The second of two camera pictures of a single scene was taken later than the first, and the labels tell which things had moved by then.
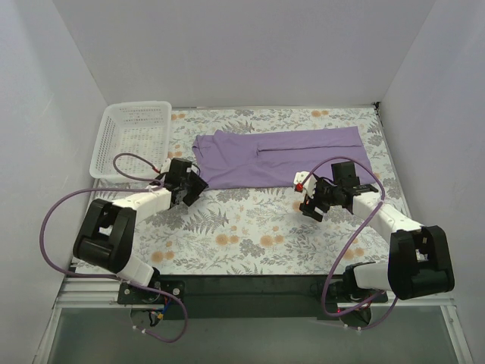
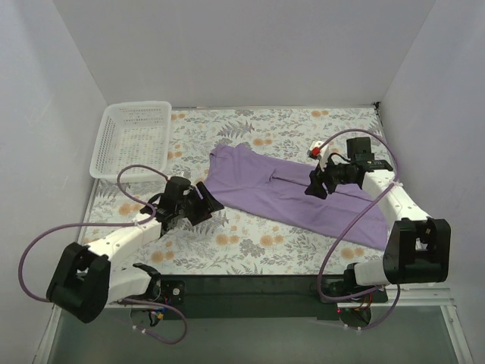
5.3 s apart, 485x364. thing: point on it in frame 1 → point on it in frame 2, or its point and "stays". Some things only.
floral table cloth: x=260 y=230 stays
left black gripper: x=191 y=186 → x=198 y=205
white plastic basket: x=142 y=129 stays
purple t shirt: x=234 y=159 → x=273 y=189
